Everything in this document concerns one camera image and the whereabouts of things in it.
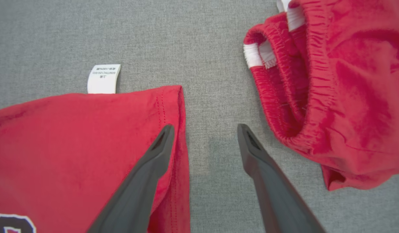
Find red white basketball jersey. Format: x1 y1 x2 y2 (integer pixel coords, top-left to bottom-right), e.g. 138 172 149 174
0 64 191 233

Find red shorts with white stripe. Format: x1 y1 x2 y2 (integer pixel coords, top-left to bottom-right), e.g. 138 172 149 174
243 0 399 191

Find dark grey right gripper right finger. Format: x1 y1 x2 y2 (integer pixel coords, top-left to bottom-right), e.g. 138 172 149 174
237 123 327 233

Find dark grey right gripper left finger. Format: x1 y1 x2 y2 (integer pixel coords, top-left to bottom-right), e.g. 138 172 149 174
86 124 176 233

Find grey fabric sofa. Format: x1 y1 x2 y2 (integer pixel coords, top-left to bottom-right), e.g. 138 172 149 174
0 0 399 233

